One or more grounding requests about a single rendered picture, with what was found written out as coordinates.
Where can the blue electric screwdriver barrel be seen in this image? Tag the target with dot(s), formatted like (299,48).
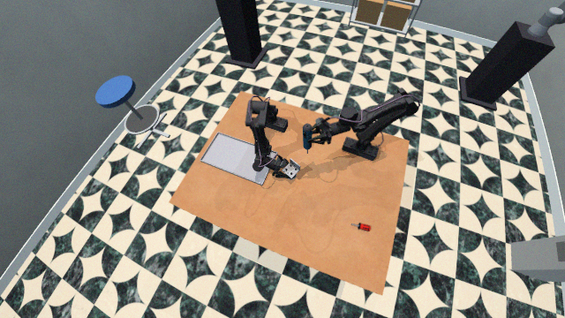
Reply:
(307,135)

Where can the red screwdriver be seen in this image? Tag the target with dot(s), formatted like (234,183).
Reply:
(364,227)

